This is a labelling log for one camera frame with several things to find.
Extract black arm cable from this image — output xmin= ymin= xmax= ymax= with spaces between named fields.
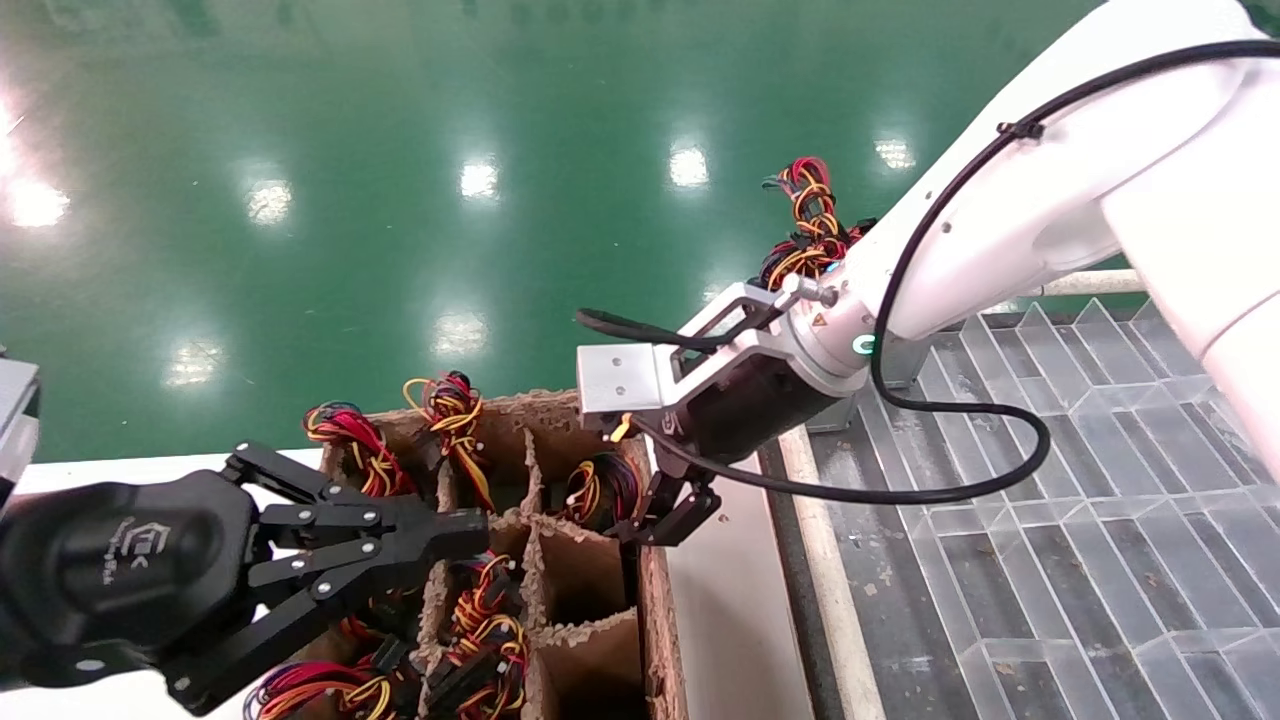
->
xmin=575 ymin=38 xmax=1280 ymax=506

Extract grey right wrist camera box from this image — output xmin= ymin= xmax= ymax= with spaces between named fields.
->
xmin=577 ymin=283 xmax=801 ymax=416

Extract transparent plastic divider tray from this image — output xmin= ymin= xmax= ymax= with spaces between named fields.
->
xmin=850 ymin=298 xmax=1280 ymax=720

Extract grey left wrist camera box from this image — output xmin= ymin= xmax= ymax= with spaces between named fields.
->
xmin=0 ymin=358 xmax=43 ymax=501

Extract black metal rack frame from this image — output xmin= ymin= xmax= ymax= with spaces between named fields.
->
xmin=755 ymin=440 xmax=851 ymax=720

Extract silver power supply tall cables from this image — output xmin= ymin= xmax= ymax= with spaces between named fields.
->
xmin=755 ymin=155 xmax=881 ymax=433

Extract power supply colourful cables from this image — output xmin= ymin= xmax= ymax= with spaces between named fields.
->
xmin=425 ymin=612 xmax=529 ymax=720
xmin=450 ymin=555 xmax=521 ymax=613

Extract silver power supply fan grille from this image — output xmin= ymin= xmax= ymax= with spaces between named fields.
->
xmin=565 ymin=452 xmax=641 ymax=531

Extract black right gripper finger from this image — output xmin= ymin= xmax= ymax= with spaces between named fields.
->
xmin=645 ymin=472 xmax=723 ymax=548
xmin=610 ymin=520 xmax=661 ymax=613

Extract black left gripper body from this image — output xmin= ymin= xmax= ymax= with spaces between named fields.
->
xmin=0 ymin=470 xmax=266 ymax=693

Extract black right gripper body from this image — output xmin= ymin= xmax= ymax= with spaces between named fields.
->
xmin=662 ymin=355 xmax=846 ymax=468

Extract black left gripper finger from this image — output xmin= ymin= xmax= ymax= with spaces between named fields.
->
xmin=222 ymin=442 xmax=491 ymax=561
xmin=165 ymin=545 xmax=433 ymax=716

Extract brown cardboard divider box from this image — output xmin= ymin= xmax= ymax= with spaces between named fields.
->
xmin=300 ymin=385 xmax=686 ymax=720

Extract power supply red purple cables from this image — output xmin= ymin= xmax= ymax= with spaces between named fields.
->
xmin=245 ymin=660 xmax=401 ymax=720

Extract white padded crossbar rail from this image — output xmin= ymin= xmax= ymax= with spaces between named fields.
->
xmin=1010 ymin=268 xmax=1146 ymax=299

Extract power supply red yellow cables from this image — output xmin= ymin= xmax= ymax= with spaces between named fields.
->
xmin=303 ymin=402 xmax=416 ymax=499

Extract long white padded rail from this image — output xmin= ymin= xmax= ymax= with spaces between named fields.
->
xmin=778 ymin=428 xmax=886 ymax=720

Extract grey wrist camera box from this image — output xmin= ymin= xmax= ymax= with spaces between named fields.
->
xmin=577 ymin=283 xmax=801 ymax=416
xmin=0 ymin=358 xmax=43 ymax=501

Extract power supply orange looped cables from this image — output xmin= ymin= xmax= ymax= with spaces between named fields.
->
xmin=400 ymin=370 xmax=496 ymax=516

